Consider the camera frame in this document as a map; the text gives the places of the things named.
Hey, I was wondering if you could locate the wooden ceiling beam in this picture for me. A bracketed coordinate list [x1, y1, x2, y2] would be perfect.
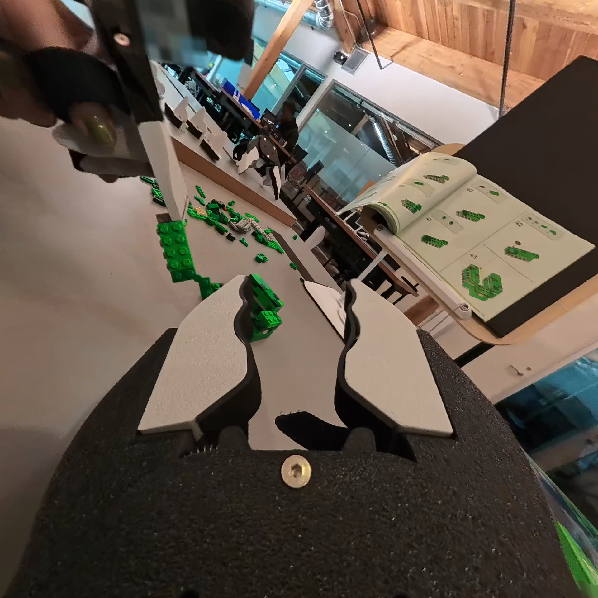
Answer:
[243, 0, 315, 100]

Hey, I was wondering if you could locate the person's left hand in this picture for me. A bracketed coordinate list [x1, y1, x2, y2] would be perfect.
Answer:
[0, 0, 120, 148]

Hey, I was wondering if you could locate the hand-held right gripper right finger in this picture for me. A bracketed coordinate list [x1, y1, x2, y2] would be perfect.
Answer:
[335, 279, 455, 438]

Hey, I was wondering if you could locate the green brick strip assembly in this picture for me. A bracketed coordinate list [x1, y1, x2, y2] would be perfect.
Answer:
[156, 219, 223, 301]

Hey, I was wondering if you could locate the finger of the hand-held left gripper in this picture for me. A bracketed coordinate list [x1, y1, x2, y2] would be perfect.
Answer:
[139, 120, 191, 221]

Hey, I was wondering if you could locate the pile of loose green bricks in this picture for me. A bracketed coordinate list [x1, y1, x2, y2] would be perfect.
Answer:
[140, 175, 300, 273]

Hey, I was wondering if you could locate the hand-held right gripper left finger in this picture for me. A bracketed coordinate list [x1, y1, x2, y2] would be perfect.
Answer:
[137, 275, 262, 437]

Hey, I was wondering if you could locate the black hanging cable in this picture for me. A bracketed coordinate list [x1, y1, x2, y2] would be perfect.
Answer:
[497, 0, 517, 114]
[356, 0, 392, 71]

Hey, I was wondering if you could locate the wooden book stand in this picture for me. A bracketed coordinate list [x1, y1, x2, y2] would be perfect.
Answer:
[362, 56, 598, 347]

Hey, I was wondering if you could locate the grey wall vent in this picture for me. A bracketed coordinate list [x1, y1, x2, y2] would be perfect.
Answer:
[341, 47, 371, 74]

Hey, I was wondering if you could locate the open instruction booklet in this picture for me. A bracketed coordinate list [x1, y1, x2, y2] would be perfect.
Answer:
[339, 152, 597, 323]

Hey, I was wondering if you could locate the green brick frame build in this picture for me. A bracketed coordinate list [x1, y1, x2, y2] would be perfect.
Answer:
[238, 273, 285, 344]

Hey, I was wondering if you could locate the white page holder bar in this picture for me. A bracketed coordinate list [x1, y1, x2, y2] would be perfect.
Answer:
[373, 224, 472, 321]

